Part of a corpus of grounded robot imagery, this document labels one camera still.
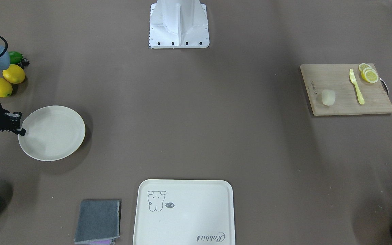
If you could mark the cream rectangular tray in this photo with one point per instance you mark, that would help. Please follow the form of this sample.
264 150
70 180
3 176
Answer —
184 212

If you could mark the grey folded cloth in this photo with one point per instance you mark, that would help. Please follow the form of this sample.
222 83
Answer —
98 219

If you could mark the dark purple grape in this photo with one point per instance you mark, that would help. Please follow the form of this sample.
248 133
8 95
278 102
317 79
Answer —
23 63

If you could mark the back lemon slice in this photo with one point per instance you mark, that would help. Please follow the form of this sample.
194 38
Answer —
364 66

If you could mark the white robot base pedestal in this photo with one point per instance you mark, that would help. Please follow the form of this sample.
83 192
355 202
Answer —
178 24

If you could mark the cream round plate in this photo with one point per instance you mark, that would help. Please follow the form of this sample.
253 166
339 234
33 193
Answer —
52 133

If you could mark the green lime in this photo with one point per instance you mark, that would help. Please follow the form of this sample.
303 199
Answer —
15 57

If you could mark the purple cloth under grey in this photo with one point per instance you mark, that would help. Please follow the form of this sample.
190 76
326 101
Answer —
97 242

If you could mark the middle lemon slice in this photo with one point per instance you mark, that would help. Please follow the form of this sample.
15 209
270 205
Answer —
367 69

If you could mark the yellow lemon upper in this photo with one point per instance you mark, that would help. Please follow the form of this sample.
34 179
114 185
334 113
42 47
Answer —
14 74

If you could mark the yellow plastic knife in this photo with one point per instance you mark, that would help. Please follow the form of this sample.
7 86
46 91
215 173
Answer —
358 93

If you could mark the white steamed bun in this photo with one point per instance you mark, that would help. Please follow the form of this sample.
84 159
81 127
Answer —
328 97

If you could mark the wooden cutting board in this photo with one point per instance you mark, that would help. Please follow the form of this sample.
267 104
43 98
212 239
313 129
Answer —
335 77

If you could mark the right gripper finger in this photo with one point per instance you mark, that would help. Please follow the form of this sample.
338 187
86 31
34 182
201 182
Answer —
16 116
20 131

